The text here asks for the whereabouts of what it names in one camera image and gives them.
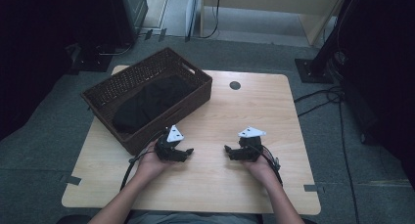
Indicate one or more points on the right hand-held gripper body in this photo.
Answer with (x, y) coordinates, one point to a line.
(251, 149)

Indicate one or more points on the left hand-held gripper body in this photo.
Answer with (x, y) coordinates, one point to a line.
(168, 149)

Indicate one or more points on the black pants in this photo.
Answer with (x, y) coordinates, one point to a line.
(153, 101)

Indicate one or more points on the brown woven basket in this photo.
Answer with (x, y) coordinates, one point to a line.
(130, 74)

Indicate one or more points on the person's left hand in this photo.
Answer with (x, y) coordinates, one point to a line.
(150, 163)

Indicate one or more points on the person's right hand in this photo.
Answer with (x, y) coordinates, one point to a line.
(262, 170)

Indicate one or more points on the person's grey clothing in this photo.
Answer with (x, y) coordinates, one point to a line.
(195, 219)

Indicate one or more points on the dark round table grommet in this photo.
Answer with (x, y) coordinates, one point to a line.
(235, 85)

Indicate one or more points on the black stand pole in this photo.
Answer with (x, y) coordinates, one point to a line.
(329, 38)

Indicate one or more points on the white panel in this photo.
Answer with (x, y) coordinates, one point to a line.
(192, 12)

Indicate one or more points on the black cabinet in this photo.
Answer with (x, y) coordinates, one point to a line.
(130, 12)

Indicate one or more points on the dark curtain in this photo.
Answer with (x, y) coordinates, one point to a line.
(39, 38)
(385, 70)

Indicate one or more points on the black stand base plate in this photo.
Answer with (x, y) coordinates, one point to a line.
(306, 72)

